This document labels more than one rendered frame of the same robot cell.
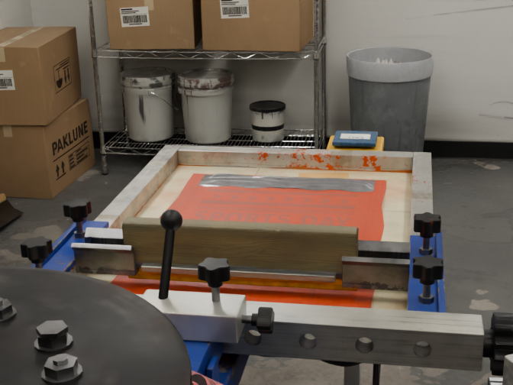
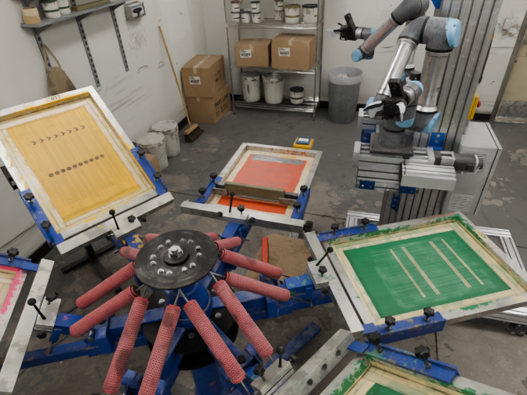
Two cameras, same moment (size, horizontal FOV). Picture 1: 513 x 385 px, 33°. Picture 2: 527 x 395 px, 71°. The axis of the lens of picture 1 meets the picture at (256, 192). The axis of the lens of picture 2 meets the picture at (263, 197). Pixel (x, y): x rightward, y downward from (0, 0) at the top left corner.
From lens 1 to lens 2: 94 cm
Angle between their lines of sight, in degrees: 18
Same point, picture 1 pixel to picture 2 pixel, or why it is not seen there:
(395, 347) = (282, 226)
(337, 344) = (270, 224)
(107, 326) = (206, 246)
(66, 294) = (201, 237)
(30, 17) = (206, 48)
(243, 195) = (263, 164)
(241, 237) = (254, 190)
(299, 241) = (268, 192)
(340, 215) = (288, 175)
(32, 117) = (207, 94)
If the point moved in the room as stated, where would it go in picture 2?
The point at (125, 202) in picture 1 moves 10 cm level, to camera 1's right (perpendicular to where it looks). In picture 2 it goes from (228, 168) to (243, 168)
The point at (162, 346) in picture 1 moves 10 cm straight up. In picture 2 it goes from (213, 251) to (210, 230)
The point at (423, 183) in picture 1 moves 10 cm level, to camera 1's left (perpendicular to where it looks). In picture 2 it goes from (314, 165) to (299, 165)
